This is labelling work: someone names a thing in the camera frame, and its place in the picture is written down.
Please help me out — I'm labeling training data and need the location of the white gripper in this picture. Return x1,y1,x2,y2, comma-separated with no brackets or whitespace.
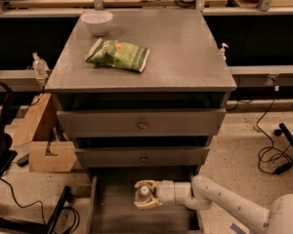
134,179,175,211

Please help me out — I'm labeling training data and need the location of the clear plastic water bottle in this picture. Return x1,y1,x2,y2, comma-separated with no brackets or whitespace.
135,185,152,204

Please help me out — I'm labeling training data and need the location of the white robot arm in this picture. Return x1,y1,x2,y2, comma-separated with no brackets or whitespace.
134,175,293,234

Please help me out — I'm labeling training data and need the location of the grey open bottom drawer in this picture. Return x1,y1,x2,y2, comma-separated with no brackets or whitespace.
87,167,202,234

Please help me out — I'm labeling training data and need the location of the grey middle drawer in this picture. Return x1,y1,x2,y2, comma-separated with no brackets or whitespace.
75,146,209,168

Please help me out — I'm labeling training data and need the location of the grey top drawer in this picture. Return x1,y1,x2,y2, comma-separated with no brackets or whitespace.
58,108,226,138

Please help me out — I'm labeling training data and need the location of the grey drawer cabinet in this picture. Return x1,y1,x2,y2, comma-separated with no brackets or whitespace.
44,9,238,180

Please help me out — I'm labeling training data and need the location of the right sanitizer pump bottle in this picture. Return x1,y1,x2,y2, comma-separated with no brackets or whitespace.
219,43,229,60

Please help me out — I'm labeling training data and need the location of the sanitizer pump bottle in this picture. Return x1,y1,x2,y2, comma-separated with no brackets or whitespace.
32,53,49,77
219,43,229,60

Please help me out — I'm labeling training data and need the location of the left sanitizer pump bottle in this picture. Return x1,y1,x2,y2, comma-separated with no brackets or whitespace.
32,53,49,77

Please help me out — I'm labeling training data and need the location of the brown cardboard box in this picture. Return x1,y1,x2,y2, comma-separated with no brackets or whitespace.
13,93,77,173

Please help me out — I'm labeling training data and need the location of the black power adapter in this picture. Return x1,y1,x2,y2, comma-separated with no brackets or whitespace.
273,162,293,175

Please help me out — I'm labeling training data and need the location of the black stand leg right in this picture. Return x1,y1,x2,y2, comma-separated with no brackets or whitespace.
278,123,293,147

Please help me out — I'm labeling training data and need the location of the green chip bag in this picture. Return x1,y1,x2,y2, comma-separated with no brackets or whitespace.
85,38,149,73

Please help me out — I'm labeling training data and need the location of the white ceramic bowl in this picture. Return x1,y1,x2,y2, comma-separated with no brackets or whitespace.
81,11,113,36

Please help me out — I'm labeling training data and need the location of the black floor cable left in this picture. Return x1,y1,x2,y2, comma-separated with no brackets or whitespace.
0,177,81,234

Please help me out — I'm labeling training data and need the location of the black floor cable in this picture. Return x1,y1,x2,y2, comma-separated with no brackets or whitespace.
255,78,293,176
0,177,81,234

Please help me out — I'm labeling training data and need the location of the black floor cable right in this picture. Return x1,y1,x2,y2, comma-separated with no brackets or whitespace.
255,78,293,176

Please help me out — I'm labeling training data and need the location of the black chair frame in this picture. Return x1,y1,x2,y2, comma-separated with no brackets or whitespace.
0,81,72,234

